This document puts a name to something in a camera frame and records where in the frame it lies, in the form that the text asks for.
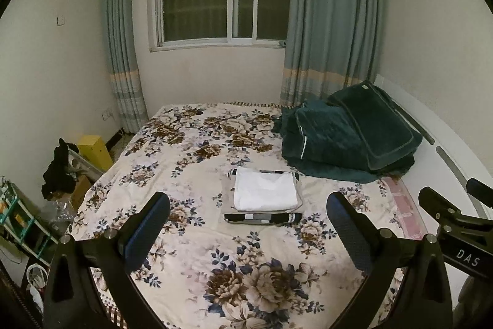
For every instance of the dark green blanket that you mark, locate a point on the dark green blanket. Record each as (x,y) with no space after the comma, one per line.
(319,144)

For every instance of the yellow box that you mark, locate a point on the yellow box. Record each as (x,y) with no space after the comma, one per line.
(94,151)

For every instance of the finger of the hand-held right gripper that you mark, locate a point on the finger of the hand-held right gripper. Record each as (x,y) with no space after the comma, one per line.
(435,198)
(479,187)

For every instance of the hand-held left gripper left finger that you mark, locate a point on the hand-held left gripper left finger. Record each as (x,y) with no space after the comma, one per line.
(148,225)

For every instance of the beige folded shirt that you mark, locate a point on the beige folded shirt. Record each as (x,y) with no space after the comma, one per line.
(227,196)

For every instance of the grey metal frame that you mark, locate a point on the grey metal frame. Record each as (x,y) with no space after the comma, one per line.
(83,163)

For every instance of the white T-shirt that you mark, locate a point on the white T-shirt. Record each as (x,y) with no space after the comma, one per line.
(265,190)

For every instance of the wide blue-grey curtain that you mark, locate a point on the wide blue-grey curtain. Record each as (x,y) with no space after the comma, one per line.
(331,24)

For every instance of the white headboard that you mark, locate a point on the white headboard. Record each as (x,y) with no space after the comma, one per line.
(425,165)

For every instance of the green shelf rack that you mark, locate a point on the green shelf rack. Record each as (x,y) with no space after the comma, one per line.
(19,225)

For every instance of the clear plastic bag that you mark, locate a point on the clear plastic bag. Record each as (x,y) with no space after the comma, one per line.
(57,213)

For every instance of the pink checkered sheet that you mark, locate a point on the pink checkered sheet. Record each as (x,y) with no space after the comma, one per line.
(404,209)

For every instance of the narrow blue-grey curtain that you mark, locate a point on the narrow blue-grey curtain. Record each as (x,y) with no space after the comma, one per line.
(123,43)

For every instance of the black cloth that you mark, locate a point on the black cloth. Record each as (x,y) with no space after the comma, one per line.
(57,171)

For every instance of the cardboard box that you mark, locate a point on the cardboard box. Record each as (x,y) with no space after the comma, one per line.
(80,190)

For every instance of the floral bed sheet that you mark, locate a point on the floral bed sheet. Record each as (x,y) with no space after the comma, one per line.
(192,167)

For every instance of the dark green pillow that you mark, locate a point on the dark green pillow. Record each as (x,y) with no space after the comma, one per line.
(377,121)

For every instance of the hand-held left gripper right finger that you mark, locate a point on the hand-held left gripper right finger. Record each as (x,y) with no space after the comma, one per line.
(346,228)

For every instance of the black white striped folded garment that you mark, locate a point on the black white striped folded garment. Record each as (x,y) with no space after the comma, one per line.
(262,218)

